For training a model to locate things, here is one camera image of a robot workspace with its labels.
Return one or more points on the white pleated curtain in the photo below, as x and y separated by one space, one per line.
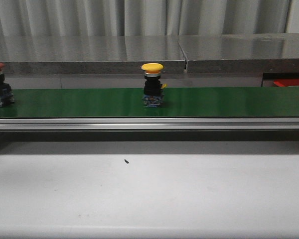
146 17

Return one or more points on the aluminium conveyor frame rail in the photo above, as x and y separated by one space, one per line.
160 135

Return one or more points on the red plastic tray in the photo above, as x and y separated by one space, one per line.
287 82

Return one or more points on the green conveyor belt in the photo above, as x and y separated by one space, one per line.
177 102

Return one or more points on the grey stone counter slab right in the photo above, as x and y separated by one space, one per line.
242 53

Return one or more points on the grey stone counter slab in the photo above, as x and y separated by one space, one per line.
46 55
242 53

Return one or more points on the grey stone counter slab left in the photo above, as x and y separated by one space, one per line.
46 55

